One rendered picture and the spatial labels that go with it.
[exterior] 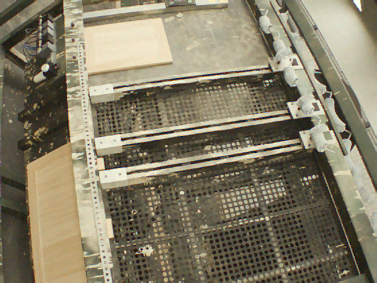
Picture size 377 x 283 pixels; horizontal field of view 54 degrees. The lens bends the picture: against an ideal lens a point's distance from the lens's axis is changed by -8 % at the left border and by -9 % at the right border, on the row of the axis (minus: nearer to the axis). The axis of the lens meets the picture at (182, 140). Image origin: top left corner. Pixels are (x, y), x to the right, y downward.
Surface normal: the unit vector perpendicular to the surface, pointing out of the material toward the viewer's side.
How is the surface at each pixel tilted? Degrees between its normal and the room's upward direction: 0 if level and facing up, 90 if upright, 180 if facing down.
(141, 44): 60
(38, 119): 90
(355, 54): 90
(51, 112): 90
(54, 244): 90
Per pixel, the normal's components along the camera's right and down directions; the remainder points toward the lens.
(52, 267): -0.43, -0.36
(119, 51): 0.07, -0.51
